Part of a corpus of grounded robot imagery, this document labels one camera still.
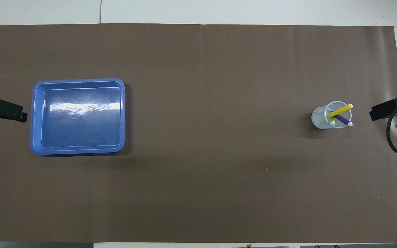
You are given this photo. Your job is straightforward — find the yellow marker pen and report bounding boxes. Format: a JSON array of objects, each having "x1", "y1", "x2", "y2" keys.
[{"x1": 326, "y1": 104, "x2": 354, "y2": 119}]

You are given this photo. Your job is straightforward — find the clear plastic cup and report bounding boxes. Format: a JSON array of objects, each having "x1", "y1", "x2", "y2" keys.
[{"x1": 311, "y1": 101, "x2": 353, "y2": 130}]

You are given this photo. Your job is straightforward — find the purple marker pen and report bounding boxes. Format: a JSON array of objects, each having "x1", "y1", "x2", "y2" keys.
[{"x1": 331, "y1": 114, "x2": 353, "y2": 127}]

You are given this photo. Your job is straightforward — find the brown paper table mat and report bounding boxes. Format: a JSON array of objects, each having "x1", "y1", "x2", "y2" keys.
[{"x1": 0, "y1": 23, "x2": 397, "y2": 243}]

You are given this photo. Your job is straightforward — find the blue plastic tray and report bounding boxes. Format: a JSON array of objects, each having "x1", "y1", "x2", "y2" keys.
[{"x1": 29, "y1": 78, "x2": 125, "y2": 155}]

